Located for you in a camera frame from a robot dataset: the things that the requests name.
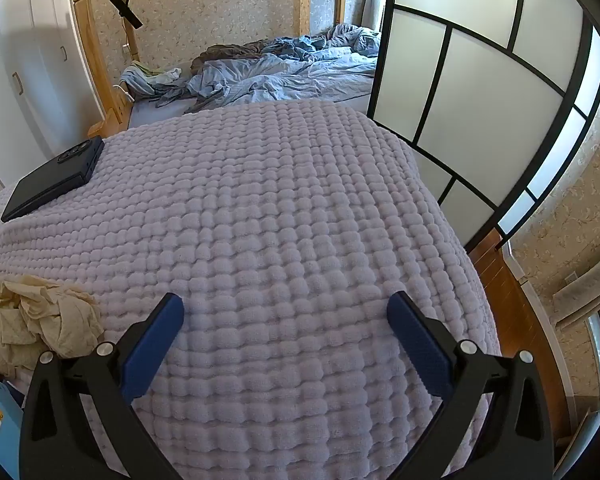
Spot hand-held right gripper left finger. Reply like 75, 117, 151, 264
19, 292, 186, 480

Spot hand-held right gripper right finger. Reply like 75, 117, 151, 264
386, 291, 556, 480

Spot crumpled beige paper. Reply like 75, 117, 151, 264
0, 275, 105, 376

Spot lavender waffle blanket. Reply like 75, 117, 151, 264
0, 100, 503, 480

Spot black phone case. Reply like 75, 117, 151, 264
1, 135, 105, 223

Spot pale green and white clothes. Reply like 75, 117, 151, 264
122, 60, 181, 95

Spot black framed sliding screen door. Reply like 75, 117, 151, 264
367, 0, 600, 253

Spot white wardrobe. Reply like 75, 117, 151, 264
0, 0, 106, 186

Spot brown cloth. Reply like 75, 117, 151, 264
190, 40, 281, 73

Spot blue duvet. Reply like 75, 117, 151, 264
120, 24, 383, 113

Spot black clip-on device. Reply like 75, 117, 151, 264
110, 0, 143, 31

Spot white charger cable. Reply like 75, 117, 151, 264
112, 42, 133, 106

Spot wooden bunk bed frame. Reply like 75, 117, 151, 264
70, 0, 396, 136

